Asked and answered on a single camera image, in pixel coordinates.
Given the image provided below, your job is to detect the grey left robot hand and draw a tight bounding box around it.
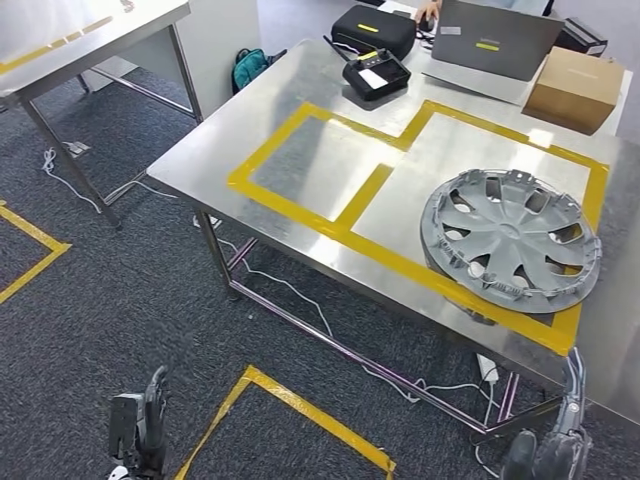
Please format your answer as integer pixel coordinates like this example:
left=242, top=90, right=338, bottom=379
left=136, top=365, right=171, bottom=473

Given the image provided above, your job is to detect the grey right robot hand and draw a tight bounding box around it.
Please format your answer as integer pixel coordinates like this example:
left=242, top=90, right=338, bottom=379
left=500, top=347, right=593, bottom=480

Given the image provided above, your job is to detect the silver plastic wheel cover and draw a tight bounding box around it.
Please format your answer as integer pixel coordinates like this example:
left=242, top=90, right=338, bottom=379
left=420, top=168, right=602, bottom=316

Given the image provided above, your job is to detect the steel workbench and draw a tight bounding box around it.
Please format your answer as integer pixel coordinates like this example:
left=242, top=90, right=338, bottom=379
left=146, top=36, right=640, bottom=442

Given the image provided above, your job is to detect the white power strip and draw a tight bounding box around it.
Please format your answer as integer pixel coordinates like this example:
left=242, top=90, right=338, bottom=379
left=476, top=353, right=500, bottom=386

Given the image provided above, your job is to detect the yellow floor tape outline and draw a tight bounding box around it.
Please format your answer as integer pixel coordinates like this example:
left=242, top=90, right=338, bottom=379
left=0, top=200, right=72, bottom=307

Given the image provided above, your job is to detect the large yellow bench tape outline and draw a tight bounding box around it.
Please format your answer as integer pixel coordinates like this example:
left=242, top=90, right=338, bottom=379
left=337, top=99, right=611, bottom=358

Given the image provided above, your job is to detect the small yellow bench tape outline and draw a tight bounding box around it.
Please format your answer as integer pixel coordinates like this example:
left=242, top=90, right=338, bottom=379
left=227, top=100, right=404, bottom=234

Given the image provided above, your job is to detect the brown cardboard box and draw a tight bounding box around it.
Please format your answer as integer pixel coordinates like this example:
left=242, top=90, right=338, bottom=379
left=521, top=46, right=626, bottom=137

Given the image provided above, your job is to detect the teal and black backpack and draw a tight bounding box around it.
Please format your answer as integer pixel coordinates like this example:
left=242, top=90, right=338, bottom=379
left=231, top=47, right=288, bottom=95

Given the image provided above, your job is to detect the white partition panel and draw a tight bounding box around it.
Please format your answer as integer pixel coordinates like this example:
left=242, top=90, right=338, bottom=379
left=79, top=0, right=262, bottom=122

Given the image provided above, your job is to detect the yellow table tape outline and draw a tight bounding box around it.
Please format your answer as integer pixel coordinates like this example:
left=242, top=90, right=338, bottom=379
left=0, top=14, right=115, bottom=76

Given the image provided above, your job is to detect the steel table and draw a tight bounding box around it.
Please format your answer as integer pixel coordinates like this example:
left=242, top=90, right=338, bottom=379
left=0, top=0, right=204, bottom=231

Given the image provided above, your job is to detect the grey laptop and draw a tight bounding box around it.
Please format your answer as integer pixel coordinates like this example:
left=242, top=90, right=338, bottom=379
left=422, top=0, right=566, bottom=107

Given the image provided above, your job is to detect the black flat device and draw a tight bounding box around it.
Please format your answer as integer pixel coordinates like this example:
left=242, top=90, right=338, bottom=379
left=553, top=16, right=610, bottom=58

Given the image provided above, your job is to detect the black remote controller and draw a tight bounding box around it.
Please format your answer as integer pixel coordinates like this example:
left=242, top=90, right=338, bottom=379
left=322, top=34, right=413, bottom=103

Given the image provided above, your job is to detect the black zip case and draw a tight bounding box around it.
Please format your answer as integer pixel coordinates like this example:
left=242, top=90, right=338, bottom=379
left=331, top=5, right=417, bottom=62

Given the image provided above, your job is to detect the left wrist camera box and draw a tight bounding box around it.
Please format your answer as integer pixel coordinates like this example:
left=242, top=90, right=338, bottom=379
left=109, top=392, right=147, bottom=463

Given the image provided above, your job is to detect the white cable under bench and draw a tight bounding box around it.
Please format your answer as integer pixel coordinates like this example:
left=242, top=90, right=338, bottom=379
left=192, top=215, right=501, bottom=480

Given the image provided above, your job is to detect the white floor cable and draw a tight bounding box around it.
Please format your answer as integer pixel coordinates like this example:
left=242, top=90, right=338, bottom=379
left=41, top=146, right=180, bottom=215

